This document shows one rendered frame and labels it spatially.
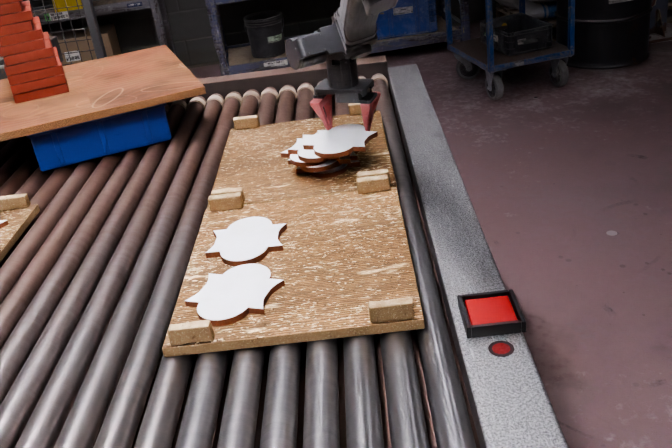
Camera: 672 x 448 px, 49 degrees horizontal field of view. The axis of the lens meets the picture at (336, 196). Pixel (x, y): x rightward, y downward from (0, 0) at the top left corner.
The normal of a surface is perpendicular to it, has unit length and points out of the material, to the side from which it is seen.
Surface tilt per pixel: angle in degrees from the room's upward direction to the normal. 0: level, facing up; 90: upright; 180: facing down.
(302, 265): 0
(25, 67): 90
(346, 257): 0
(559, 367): 0
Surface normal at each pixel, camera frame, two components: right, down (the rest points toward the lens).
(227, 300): -0.12, -0.89
